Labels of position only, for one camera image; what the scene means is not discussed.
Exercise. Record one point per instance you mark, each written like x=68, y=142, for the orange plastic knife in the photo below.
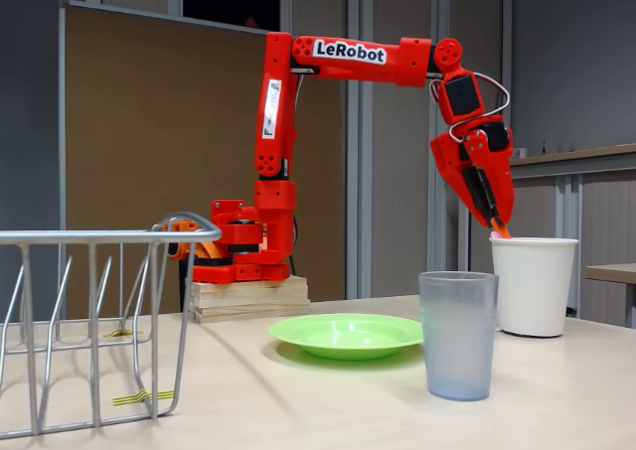
x=503, y=231

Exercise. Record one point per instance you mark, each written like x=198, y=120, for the yellow black striped tape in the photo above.
x=124, y=399
x=116, y=334

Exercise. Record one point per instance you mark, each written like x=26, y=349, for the white paper cup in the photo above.
x=536, y=291

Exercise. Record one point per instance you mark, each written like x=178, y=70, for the red robot arm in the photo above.
x=412, y=62

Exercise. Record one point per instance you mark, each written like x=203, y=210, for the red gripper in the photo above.
x=449, y=159

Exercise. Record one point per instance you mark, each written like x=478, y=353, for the brown partition board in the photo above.
x=124, y=122

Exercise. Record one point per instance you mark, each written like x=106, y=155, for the orange plastic clamp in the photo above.
x=186, y=225

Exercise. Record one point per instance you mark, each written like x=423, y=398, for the wooden base block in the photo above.
x=248, y=301

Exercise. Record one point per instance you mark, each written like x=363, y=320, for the grey leaning bar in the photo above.
x=499, y=103

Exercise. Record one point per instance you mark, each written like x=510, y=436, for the translucent plastic tumbler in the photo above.
x=457, y=350

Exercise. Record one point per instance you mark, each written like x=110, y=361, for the grey cabinet wooden top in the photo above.
x=606, y=211

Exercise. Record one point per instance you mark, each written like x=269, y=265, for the green plastic plate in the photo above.
x=343, y=336

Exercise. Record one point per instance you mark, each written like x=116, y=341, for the brown side table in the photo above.
x=611, y=272

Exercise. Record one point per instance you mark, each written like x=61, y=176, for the small red background object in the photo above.
x=250, y=23

